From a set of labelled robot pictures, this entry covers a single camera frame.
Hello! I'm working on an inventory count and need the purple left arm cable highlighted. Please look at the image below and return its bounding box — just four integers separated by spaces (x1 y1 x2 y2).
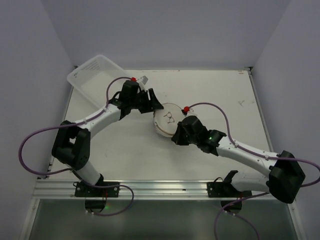
17 76 137 180

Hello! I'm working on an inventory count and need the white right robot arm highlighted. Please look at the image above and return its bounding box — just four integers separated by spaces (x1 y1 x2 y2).
171 115 306 204

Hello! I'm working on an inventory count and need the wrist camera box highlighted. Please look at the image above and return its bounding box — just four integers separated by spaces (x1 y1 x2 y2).
136 75 149 87
181 106 198 117

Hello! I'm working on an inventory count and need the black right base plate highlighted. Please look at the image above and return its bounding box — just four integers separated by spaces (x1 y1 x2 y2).
206 181 252 198

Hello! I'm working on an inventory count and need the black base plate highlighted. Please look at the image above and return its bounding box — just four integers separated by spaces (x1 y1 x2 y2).
73 181 120 198
206 181 252 198

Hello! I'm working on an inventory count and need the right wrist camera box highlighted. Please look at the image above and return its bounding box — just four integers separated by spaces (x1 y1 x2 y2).
181 106 198 117

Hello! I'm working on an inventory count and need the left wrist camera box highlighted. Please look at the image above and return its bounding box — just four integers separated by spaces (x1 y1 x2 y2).
136 75 149 87

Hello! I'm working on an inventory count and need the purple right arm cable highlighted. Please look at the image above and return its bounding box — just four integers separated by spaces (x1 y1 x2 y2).
183 101 320 240

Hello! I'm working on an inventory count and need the white plastic basket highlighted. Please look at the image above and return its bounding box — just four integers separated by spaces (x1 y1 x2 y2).
67 55 131 109

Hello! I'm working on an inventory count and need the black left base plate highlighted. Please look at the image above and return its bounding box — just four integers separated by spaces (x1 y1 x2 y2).
73 181 120 198

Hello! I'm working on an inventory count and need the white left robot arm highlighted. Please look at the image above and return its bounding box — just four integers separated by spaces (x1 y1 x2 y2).
51 80 164 188

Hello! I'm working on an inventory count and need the aluminium mounting rail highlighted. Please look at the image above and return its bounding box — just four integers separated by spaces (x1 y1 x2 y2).
32 178 276 201

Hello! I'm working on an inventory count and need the round white mesh laundry bag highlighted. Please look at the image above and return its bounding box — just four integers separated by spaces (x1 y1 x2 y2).
153 102 185 138

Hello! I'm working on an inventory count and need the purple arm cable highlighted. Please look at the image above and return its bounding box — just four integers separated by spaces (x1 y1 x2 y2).
17 76 137 180
183 101 320 240

